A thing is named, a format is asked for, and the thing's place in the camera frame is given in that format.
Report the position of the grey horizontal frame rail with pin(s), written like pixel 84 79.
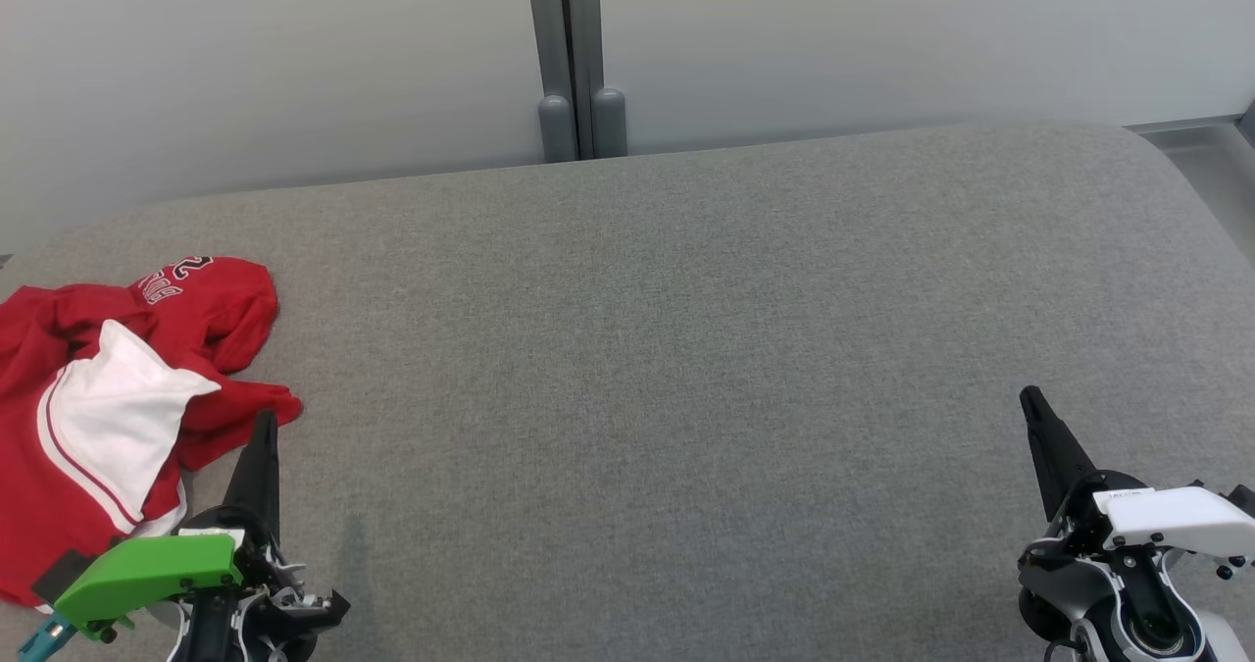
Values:
pixel 1191 125

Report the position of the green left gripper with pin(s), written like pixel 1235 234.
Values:
pixel 147 569

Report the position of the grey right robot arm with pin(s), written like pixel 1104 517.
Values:
pixel 1157 633

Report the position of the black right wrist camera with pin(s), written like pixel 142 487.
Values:
pixel 1243 500

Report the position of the grey rounded post cap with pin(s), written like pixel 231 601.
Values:
pixel 609 123
pixel 557 130

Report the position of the grey vertical frame post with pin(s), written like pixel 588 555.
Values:
pixel 569 25

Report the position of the grey fabric sofa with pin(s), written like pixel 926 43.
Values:
pixel 686 348

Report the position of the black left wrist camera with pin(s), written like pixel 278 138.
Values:
pixel 61 574

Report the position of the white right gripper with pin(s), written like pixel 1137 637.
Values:
pixel 1177 517

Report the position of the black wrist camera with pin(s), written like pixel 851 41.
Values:
pixel 61 574
pixel 1243 500

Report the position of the red basketball shorts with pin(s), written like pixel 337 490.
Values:
pixel 216 309

